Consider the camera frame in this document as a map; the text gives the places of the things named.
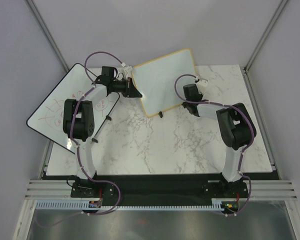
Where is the yellow framed whiteboard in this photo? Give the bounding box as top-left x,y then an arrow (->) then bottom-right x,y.
131,48 -> 198,117

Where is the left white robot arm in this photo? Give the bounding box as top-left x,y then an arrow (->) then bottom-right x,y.
62,64 -> 143,197

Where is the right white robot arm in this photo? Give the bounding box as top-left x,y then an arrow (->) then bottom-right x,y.
182,83 -> 257,197

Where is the black framed whiteboard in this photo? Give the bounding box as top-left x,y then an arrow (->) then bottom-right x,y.
26,63 -> 121,156

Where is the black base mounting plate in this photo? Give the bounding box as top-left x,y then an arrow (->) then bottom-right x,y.
70,173 -> 248,206

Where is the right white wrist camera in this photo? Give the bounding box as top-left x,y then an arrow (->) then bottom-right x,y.
194,76 -> 209,89

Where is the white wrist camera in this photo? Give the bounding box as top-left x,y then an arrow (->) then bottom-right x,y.
194,76 -> 209,89
121,62 -> 133,78

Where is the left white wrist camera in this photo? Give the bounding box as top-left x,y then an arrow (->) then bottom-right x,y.
121,62 -> 133,78

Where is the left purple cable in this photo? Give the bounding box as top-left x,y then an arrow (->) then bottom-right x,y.
36,51 -> 123,228

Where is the purple cable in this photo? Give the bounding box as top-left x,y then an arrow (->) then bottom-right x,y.
36,51 -> 123,228
174,73 -> 256,217

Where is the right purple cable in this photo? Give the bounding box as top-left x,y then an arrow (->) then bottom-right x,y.
174,73 -> 256,217

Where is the left aluminium frame post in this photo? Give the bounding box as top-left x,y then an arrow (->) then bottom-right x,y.
24,0 -> 69,72

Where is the aluminium frame post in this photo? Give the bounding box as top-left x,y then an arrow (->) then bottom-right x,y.
242,0 -> 291,73
24,0 -> 69,72

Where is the white slotted cable duct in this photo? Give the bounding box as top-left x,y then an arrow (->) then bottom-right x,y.
35,199 -> 239,211

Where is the right aluminium frame post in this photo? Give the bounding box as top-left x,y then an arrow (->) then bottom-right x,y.
242,0 -> 291,73

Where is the aluminium rail front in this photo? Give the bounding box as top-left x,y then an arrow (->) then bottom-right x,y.
25,180 -> 297,201

